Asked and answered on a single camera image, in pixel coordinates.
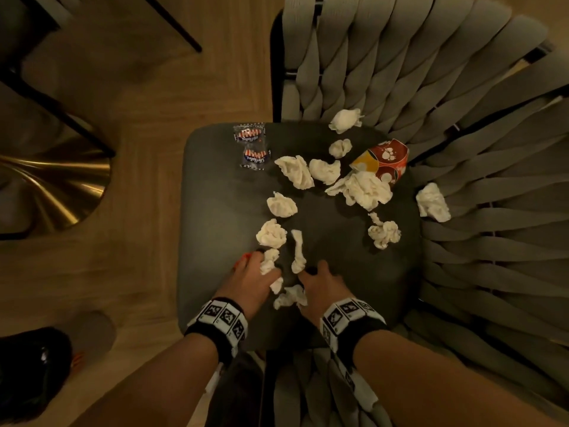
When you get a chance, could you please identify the scattered crumpled white tissues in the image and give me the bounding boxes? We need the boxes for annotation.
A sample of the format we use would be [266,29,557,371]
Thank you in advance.
[255,108,452,311]

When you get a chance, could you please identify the white tissue ball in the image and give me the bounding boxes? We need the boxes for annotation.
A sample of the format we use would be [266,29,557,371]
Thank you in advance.
[260,248,285,296]

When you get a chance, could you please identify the person's left forearm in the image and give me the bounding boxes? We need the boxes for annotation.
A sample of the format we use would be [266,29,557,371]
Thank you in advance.
[71,332,223,427]

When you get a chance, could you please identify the grey woven strap chair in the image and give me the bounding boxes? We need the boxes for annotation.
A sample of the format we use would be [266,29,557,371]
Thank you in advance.
[262,0,569,427]

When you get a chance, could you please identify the black metal furniture frame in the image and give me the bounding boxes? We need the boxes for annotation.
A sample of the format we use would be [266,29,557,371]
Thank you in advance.
[0,0,203,159]

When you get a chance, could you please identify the clear orange print candy wrapper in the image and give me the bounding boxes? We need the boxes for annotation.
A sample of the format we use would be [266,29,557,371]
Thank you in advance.
[240,144,272,171]
[233,122,266,144]

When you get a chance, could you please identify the black white marker wristband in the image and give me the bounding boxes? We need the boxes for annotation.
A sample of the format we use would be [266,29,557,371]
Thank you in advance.
[319,298,388,413]
[184,297,249,368]

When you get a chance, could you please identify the gold pedestal table base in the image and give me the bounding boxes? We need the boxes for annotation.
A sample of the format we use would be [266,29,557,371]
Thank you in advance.
[0,137,113,236]

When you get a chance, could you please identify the red paw print paper cup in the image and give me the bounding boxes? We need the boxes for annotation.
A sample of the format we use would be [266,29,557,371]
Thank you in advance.
[349,138,410,186]

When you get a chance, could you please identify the person's right forearm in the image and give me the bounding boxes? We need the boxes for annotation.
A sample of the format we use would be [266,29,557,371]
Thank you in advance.
[353,329,562,427]

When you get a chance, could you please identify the black glossy shoe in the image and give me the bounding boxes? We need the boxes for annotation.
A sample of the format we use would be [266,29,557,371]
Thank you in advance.
[0,326,74,424]

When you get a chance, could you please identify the dark grey seat cushion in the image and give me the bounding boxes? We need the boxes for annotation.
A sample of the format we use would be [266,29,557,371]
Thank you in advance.
[176,122,424,352]

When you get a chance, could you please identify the person's left hand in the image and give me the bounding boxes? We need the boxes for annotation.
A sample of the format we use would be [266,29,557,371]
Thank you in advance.
[213,251,283,321]

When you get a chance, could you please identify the person's right hand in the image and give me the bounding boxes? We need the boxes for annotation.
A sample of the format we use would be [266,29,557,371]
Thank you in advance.
[297,261,344,328]

